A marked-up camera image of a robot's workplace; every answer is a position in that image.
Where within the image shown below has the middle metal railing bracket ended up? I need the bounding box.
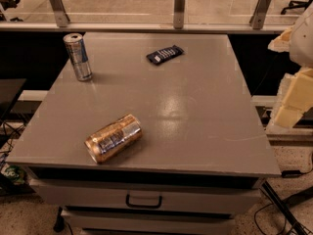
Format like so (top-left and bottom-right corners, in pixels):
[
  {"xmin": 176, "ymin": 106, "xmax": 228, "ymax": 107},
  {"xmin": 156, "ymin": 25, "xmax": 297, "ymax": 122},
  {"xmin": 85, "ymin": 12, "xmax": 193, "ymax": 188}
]
[{"xmin": 173, "ymin": 0, "xmax": 186, "ymax": 29}]

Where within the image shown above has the silver blue energy drink can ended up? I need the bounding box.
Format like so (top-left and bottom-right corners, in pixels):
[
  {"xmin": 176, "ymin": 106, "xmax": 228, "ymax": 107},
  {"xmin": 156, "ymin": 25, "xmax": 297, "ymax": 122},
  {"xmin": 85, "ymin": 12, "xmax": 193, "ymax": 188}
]
[{"xmin": 64, "ymin": 33, "xmax": 92, "ymax": 81}]

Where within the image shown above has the metal railing bracket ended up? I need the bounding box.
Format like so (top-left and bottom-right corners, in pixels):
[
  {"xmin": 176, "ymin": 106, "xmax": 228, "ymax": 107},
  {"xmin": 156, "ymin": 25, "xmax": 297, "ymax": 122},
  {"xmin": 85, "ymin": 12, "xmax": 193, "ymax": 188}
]
[
  {"xmin": 249, "ymin": 0, "xmax": 272, "ymax": 29},
  {"xmin": 173, "ymin": 0, "xmax": 186, "ymax": 29},
  {"xmin": 49, "ymin": 0, "xmax": 69, "ymax": 27}
]

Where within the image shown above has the left metal railing bracket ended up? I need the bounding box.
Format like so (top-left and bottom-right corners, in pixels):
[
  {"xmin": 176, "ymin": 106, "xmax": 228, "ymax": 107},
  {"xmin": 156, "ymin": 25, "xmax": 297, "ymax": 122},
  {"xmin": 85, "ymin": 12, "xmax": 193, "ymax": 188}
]
[{"xmin": 49, "ymin": 0, "xmax": 69, "ymax": 27}]

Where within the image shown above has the black snack bar wrapper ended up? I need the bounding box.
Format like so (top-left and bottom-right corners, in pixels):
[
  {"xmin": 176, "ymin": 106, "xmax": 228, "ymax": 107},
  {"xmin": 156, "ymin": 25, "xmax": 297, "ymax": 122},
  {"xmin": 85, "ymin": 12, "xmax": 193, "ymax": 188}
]
[{"xmin": 146, "ymin": 45, "xmax": 184, "ymax": 66}]

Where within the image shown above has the green snack bag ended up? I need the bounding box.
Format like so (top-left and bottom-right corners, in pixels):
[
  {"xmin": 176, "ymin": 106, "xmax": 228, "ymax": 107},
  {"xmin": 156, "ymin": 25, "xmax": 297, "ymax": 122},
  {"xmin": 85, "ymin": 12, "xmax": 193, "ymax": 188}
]
[{"xmin": 1, "ymin": 165, "xmax": 25, "ymax": 185}]

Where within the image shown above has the grey drawer cabinet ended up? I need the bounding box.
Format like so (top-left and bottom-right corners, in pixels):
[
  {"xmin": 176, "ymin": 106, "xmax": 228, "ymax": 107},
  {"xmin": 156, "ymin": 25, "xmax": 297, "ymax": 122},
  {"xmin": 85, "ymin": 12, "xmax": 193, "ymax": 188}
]
[{"xmin": 9, "ymin": 32, "xmax": 280, "ymax": 235}]

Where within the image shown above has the black drawer handle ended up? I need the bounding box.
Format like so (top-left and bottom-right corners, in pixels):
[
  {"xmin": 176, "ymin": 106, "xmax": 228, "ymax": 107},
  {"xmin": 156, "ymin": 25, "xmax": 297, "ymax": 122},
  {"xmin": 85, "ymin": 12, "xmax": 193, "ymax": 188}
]
[{"xmin": 125, "ymin": 194, "xmax": 162, "ymax": 210}]

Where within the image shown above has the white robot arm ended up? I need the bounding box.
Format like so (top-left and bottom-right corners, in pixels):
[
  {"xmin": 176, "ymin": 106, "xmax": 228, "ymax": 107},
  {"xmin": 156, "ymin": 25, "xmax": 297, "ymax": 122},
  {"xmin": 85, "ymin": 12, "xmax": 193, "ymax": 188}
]
[{"xmin": 267, "ymin": 5, "xmax": 313, "ymax": 129}]

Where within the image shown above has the black tripod leg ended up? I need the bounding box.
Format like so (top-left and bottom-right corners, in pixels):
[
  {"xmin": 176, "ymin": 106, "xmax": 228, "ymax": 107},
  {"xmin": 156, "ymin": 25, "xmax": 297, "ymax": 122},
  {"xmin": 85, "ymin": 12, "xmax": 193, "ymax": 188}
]
[{"xmin": 262, "ymin": 181, "xmax": 308, "ymax": 235}]

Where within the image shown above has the black office chair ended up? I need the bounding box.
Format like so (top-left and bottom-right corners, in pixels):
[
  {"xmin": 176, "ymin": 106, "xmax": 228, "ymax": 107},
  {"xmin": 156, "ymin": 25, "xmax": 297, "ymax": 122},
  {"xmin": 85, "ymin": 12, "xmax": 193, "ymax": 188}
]
[{"xmin": 281, "ymin": 0, "xmax": 313, "ymax": 15}]

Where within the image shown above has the right metal railing bracket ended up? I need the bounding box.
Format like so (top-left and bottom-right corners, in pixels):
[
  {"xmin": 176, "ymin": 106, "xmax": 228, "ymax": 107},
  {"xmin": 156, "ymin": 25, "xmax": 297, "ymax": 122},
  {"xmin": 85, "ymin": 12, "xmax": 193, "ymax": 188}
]
[{"xmin": 249, "ymin": 0, "xmax": 272, "ymax": 29}]

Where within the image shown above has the orange soda can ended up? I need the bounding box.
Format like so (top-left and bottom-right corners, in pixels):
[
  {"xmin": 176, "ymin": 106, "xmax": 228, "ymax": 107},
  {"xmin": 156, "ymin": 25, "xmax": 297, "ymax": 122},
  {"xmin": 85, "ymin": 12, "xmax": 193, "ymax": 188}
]
[{"xmin": 85, "ymin": 115, "xmax": 143, "ymax": 164}]

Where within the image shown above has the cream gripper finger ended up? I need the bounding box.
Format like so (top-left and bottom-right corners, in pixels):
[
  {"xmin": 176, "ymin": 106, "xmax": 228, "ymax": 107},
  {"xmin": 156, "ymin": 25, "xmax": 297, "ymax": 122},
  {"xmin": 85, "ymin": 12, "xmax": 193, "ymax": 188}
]
[
  {"xmin": 270, "ymin": 67, "xmax": 313, "ymax": 128},
  {"xmin": 268, "ymin": 27, "xmax": 292, "ymax": 53}
]

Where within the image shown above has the black floor cable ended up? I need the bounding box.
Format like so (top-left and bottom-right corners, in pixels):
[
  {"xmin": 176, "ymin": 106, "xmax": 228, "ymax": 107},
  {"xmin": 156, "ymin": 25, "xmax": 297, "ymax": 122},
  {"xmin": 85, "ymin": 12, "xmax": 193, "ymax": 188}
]
[{"xmin": 253, "ymin": 202, "xmax": 294, "ymax": 235}]

